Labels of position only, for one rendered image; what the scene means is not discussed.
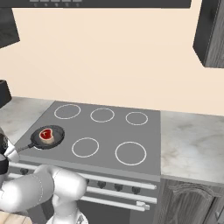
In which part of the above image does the dark wall cupboard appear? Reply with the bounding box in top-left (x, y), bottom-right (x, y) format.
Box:
top-left (192, 0), bottom-right (224, 69)
top-left (0, 7), bottom-right (21, 49)

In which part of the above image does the white oven door handle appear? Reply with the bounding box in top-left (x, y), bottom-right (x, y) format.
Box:
top-left (79, 195), bottom-right (151, 212)

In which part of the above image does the black box appliance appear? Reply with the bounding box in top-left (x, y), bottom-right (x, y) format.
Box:
top-left (0, 79), bottom-right (13, 108)

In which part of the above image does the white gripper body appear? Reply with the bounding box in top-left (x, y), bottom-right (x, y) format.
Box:
top-left (3, 141), bottom-right (21, 165)

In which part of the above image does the red steak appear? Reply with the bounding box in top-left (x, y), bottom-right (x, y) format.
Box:
top-left (39, 128), bottom-right (56, 144)

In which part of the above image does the black frying pan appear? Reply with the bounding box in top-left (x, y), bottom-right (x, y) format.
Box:
top-left (17, 124), bottom-right (66, 153)

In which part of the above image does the dark range hood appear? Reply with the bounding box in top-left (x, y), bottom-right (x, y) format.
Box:
top-left (0, 0), bottom-right (193, 10)

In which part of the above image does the grey oven front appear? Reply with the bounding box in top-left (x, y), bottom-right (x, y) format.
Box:
top-left (8, 161), bottom-right (161, 224)

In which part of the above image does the dark wood cupboard door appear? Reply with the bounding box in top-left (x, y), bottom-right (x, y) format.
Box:
top-left (152, 178), bottom-right (224, 224)

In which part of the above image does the grey hob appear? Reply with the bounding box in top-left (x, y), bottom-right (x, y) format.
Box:
top-left (12, 100), bottom-right (162, 184)

